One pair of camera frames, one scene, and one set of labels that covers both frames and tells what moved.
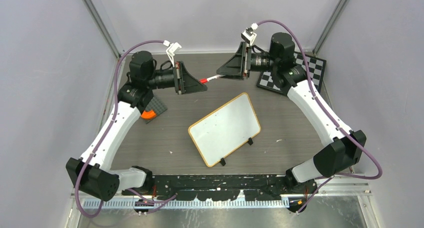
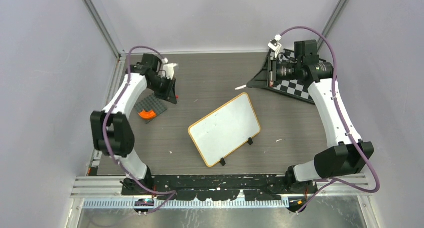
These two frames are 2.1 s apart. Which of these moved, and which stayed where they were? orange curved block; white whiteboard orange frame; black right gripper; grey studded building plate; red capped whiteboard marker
Moved: black right gripper; red capped whiteboard marker
Stayed: grey studded building plate; orange curved block; white whiteboard orange frame
